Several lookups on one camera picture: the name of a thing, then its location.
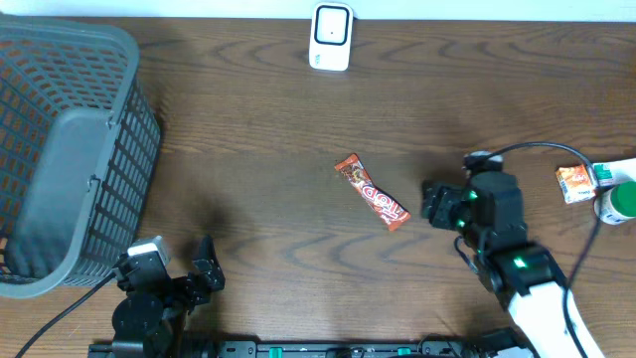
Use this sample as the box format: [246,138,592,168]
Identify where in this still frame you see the orange chocolate bar wrapper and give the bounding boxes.
[334,153,410,231]

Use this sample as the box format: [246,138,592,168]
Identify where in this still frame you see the small orange box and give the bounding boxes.
[556,165,595,204]

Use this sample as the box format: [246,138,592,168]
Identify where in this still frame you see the white green medicine box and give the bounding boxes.
[593,158,636,187]

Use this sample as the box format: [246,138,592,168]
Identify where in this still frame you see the green lid jar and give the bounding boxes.
[594,182,636,225]

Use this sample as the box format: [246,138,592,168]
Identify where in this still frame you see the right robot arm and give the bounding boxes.
[422,171,603,357]

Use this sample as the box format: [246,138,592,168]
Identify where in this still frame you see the white barcode scanner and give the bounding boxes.
[308,2,354,72]

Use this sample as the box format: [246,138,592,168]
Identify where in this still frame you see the grey plastic basket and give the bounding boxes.
[1,15,161,299]

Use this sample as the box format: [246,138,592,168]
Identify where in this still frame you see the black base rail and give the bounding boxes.
[88,327,538,358]

